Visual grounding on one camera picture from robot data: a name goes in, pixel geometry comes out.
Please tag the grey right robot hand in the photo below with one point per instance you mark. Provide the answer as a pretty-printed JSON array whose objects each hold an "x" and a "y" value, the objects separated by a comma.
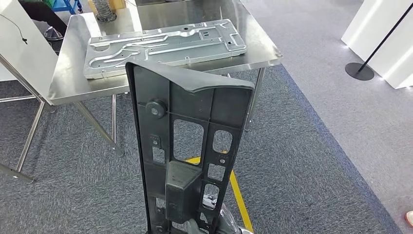
[{"x": 193, "y": 227}]

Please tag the white display wall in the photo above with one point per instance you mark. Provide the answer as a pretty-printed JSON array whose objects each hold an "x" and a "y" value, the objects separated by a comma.
[{"x": 397, "y": 64}]

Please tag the black stanchion pole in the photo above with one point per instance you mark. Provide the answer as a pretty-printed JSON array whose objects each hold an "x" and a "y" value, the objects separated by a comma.
[{"x": 359, "y": 71}]

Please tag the white flat panel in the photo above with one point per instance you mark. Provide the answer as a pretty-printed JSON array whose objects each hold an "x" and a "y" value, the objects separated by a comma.
[{"x": 25, "y": 64}]

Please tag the blue steel shelf rack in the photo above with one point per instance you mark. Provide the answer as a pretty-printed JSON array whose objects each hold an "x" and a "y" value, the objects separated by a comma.
[{"x": 69, "y": 6}]

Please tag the stainless steel workbench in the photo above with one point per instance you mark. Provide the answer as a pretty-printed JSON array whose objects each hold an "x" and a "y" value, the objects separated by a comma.
[{"x": 80, "y": 87}]

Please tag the steel leg frame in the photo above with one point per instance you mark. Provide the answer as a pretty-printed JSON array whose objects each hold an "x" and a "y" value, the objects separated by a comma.
[{"x": 30, "y": 135}]

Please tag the grey metal fixture plate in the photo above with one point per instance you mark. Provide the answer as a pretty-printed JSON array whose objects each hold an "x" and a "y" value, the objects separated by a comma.
[{"x": 161, "y": 48}]

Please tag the yellow floor tape square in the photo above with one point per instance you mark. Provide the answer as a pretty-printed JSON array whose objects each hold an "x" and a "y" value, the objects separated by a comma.
[{"x": 240, "y": 200}]

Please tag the black plastic panel part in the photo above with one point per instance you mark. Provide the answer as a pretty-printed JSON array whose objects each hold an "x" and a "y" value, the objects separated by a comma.
[{"x": 193, "y": 77}]

